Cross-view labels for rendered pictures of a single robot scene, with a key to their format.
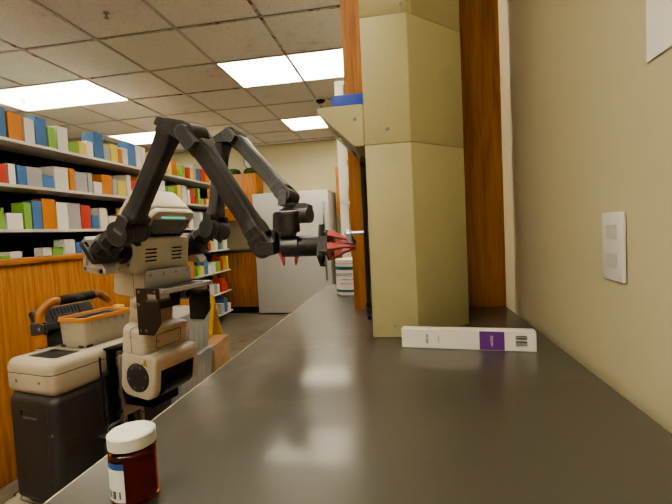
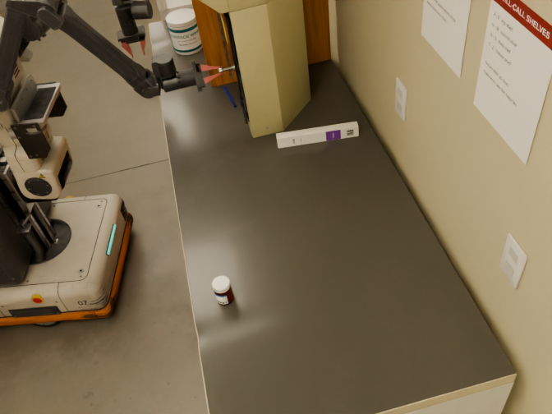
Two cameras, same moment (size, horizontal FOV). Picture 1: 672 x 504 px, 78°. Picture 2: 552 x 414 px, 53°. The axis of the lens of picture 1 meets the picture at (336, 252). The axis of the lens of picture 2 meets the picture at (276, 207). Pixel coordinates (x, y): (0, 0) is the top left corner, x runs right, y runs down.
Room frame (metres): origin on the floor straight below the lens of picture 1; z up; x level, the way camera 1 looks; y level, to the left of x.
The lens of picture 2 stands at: (-0.46, 0.29, 2.17)
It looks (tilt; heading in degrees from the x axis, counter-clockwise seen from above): 46 degrees down; 344
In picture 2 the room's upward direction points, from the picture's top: 10 degrees counter-clockwise
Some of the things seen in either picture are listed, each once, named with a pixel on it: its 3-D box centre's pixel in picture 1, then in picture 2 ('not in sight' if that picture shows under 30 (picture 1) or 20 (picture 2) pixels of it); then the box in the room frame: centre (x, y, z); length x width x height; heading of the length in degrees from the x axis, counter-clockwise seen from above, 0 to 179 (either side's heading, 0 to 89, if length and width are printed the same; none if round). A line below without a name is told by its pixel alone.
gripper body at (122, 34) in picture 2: not in sight; (129, 27); (1.52, 0.17, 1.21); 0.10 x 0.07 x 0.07; 81
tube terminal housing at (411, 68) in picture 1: (416, 184); (263, 6); (1.15, -0.23, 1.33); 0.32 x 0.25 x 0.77; 171
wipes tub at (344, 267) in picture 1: (351, 275); (185, 31); (1.74, -0.06, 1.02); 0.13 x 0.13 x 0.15
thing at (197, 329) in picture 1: (170, 333); not in sight; (3.08, 1.27, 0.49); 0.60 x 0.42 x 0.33; 171
